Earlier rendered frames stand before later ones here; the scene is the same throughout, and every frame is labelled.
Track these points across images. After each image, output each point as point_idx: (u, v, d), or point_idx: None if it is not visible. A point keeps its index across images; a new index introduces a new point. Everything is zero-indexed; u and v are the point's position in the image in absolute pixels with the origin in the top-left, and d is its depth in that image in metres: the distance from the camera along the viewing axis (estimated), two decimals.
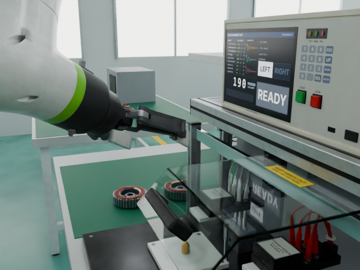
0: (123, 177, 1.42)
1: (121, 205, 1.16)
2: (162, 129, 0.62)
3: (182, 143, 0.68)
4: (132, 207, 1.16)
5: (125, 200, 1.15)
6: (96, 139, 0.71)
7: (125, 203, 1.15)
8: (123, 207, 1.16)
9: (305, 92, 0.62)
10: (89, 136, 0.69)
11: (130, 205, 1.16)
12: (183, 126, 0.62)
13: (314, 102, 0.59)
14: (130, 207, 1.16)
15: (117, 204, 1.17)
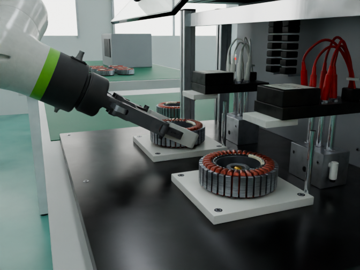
0: None
1: (160, 142, 0.70)
2: None
3: (181, 143, 0.68)
4: (176, 144, 0.69)
5: None
6: None
7: (166, 137, 0.69)
8: (163, 143, 0.70)
9: None
10: None
11: (175, 143, 0.70)
12: (162, 129, 0.63)
13: None
14: (173, 144, 0.69)
15: (154, 139, 0.71)
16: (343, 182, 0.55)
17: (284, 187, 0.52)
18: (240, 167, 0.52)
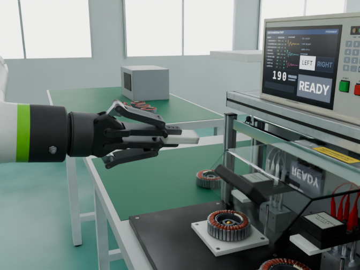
0: (154, 167, 1.50)
1: (218, 236, 0.91)
2: (150, 128, 0.64)
3: (187, 137, 0.67)
4: (231, 239, 0.90)
5: (223, 230, 0.90)
6: (155, 152, 0.66)
7: (223, 234, 0.90)
8: (219, 238, 0.91)
9: (348, 82, 0.70)
10: (145, 158, 0.66)
11: (230, 237, 0.91)
12: (158, 119, 0.64)
13: (358, 90, 0.68)
14: (229, 239, 0.90)
15: (212, 233, 0.92)
16: None
17: None
18: None
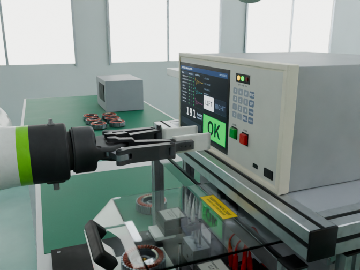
0: (99, 190, 1.48)
1: None
2: (144, 133, 0.66)
3: (184, 127, 0.68)
4: None
5: None
6: (171, 142, 0.59)
7: None
8: None
9: (236, 129, 0.68)
10: (162, 145, 0.57)
11: None
12: None
13: (242, 139, 0.65)
14: None
15: None
16: None
17: None
18: None
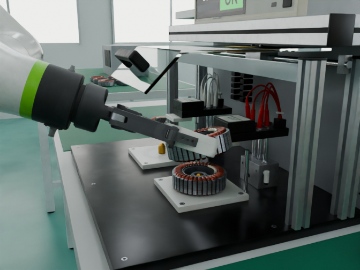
0: None
1: (178, 157, 0.59)
2: None
3: (186, 129, 0.68)
4: (195, 157, 0.57)
5: None
6: (174, 126, 0.53)
7: (182, 150, 0.58)
8: (180, 158, 0.59)
9: None
10: (160, 122, 0.52)
11: (195, 155, 0.58)
12: None
13: None
14: (192, 157, 0.58)
15: (171, 156, 0.60)
16: (275, 185, 0.78)
17: (231, 188, 0.75)
18: (201, 174, 0.75)
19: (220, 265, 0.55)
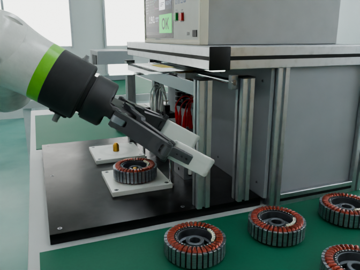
0: (86, 121, 1.71)
1: (171, 259, 0.63)
2: (152, 115, 0.66)
3: (187, 130, 0.68)
4: (186, 266, 0.62)
5: (177, 250, 0.62)
6: (170, 142, 0.51)
7: (176, 256, 0.62)
8: (172, 261, 0.63)
9: (177, 13, 0.91)
10: (157, 136, 0.51)
11: (187, 262, 0.62)
12: None
13: (180, 16, 0.88)
14: (184, 265, 0.62)
15: (166, 252, 0.65)
16: None
17: (160, 179, 0.93)
18: (136, 167, 0.93)
19: (133, 234, 0.73)
